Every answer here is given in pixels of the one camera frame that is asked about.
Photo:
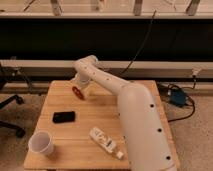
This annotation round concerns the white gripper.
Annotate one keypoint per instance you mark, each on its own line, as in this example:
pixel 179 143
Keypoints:
pixel 81 82

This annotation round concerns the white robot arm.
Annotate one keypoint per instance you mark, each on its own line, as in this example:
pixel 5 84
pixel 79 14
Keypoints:
pixel 145 139

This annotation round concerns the black smartphone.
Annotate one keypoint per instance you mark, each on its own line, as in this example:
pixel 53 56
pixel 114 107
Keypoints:
pixel 62 117

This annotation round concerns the clear plastic bottle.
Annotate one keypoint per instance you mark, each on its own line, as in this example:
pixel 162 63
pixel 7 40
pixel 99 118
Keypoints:
pixel 105 142

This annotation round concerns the black office chair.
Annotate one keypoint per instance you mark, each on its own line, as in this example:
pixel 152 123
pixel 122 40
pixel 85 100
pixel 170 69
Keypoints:
pixel 8 106

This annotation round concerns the blue power box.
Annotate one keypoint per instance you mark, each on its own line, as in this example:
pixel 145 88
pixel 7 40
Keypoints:
pixel 178 98

